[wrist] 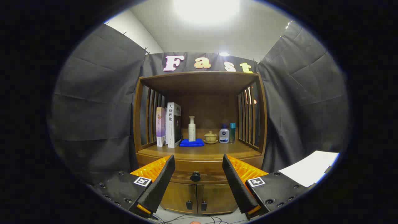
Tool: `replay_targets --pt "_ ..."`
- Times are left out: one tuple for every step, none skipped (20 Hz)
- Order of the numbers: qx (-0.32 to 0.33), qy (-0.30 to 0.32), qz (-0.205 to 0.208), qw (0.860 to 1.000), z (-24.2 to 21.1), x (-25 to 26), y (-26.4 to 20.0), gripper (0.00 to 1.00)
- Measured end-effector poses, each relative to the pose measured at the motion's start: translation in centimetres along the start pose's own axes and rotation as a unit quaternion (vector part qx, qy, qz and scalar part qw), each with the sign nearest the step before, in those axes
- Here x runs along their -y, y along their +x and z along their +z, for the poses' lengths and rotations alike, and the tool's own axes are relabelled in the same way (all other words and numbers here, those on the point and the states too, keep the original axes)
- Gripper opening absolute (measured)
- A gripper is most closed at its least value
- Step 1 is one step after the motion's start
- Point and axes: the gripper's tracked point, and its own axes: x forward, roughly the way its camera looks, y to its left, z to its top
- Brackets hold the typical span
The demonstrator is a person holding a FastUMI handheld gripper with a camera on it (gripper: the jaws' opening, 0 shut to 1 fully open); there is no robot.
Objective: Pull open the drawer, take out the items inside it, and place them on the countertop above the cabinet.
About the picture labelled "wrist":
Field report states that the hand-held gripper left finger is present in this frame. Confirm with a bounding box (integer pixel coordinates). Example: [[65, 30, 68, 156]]
[[89, 155, 176, 218]]

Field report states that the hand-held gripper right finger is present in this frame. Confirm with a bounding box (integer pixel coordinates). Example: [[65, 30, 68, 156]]
[[222, 153, 316, 220]]

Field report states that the brown wooden drawer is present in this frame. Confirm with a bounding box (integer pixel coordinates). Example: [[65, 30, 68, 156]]
[[136, 153, 265, 184]]

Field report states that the wooden cabinet door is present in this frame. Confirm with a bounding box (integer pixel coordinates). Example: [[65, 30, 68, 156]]
[[197, 184, 239, 215], [160, 181, 197, 214]]

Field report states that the wooden countertop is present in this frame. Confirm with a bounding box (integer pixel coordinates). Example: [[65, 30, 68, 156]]
[[138, 140, 261, 161]]

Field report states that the brown wooden cabinet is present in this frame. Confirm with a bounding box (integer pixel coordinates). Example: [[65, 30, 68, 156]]
[[133, 71, 268, 216]]

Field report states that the white bottle with blue cap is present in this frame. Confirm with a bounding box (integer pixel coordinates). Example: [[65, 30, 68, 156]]
[[219, 124, 230, 143]]

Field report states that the blue folded cloth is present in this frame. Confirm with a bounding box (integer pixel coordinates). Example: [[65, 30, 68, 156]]
[[179, 138, 205, 147]]

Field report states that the yellow lidded teacup with saucer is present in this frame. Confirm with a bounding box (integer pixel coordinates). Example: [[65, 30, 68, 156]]
[[204, 131, 219, 144]]

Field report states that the pink purple book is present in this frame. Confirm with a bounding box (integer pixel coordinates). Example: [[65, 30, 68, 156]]
[[156, 107, 166, 147]]

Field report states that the thick white book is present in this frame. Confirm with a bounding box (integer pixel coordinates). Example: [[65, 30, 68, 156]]
[[166, 102, 182, 148]]

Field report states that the white pump bottle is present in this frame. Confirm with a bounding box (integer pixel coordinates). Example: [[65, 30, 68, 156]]
[[188, 116, 196, 142]]

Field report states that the white grey appliance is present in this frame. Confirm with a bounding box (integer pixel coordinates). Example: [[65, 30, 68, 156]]
[[278, 151, 340, 188]]

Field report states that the black backdrop cloth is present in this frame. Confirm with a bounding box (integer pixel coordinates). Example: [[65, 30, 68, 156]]
[[47, 23, 350, 187]]

